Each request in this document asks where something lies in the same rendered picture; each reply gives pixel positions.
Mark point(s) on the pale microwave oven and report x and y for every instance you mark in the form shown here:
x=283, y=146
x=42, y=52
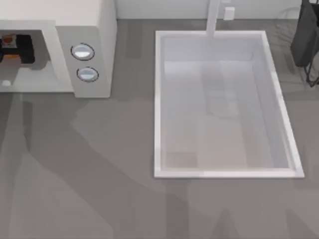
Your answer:
x=102, y=49

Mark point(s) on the small round microwave knob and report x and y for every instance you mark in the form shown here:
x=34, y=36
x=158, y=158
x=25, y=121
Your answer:
x=87, y=74

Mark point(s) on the tall white tap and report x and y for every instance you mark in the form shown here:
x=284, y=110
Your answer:
x=211, y=17

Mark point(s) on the small white round object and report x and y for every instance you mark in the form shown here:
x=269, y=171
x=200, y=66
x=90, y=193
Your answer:
x=6, y=83

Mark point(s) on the large round microwave knob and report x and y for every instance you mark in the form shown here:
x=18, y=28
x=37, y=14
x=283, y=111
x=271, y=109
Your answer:
x=82, y=51

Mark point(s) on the white sink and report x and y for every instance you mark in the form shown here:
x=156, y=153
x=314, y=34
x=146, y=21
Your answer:
x=224, y=104

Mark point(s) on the brown and orange object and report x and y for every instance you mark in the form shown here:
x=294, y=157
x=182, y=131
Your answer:
x=9, y=41

